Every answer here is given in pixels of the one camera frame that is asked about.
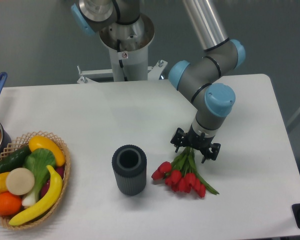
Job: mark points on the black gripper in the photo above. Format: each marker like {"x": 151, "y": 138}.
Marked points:
{"x": 196, "y": 140}

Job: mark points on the red tulip bouquet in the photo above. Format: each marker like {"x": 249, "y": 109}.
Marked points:
{"x": 182, "y": 175}

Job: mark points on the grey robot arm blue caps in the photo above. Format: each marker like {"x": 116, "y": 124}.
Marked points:
{"x": 127, "y": 33}

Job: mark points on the dark grey ribbed vase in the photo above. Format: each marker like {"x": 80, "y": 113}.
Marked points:
{"x": 129, "y": 164}

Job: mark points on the red vegetable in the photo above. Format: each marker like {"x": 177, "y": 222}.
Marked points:
{"x": 45, "y": 188}

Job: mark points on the yellow banana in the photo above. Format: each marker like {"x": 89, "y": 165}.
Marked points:
{"x": 44, "y": 204}

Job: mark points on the yellow squash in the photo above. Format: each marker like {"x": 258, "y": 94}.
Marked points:
{"x": 42, "y": 142}

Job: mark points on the green bok choy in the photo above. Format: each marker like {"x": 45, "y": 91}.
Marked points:
{"x": 37, "y": 163}

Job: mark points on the woven wicker basket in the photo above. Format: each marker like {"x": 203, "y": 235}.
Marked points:
{"x": 22, "y": 141}

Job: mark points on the dark green cucumber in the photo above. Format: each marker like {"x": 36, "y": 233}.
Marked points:
{"x": 14, "y": 160}

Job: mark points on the orange fruit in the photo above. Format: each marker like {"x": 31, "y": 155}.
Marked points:
{"x": 10, "y": 204}

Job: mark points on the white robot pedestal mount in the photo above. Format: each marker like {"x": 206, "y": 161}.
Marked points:
{"x": 126, "y": 66}

